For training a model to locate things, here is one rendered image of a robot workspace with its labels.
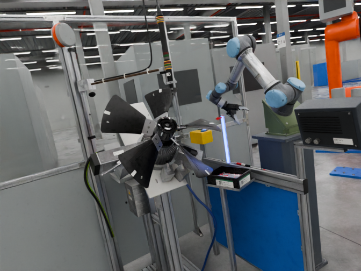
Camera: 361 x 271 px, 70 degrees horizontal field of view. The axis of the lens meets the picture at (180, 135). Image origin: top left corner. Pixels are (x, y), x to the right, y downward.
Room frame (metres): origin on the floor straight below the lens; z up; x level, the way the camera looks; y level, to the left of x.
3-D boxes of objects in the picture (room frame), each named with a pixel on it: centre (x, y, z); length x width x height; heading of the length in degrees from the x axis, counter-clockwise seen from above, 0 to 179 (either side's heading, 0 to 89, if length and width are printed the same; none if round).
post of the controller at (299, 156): (1.24, -0.57, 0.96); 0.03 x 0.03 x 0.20; 30
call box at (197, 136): (1.95, -0.16, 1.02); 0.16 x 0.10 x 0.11; 30
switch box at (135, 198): (1.69, 0.37, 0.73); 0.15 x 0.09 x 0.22; 30
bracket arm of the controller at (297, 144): (1.15, -0.63, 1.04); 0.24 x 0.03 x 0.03; 30
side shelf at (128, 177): (1.93, 0.38, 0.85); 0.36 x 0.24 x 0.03; 120
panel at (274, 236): (1.61, -0.36, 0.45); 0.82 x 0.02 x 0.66; 30
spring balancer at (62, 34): (1.81, 0.66, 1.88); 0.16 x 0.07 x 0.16; 155
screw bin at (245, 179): (1.46, -0.25, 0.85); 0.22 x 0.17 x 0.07; 45
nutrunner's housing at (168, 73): (1.51, 0.01, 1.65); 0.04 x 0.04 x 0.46
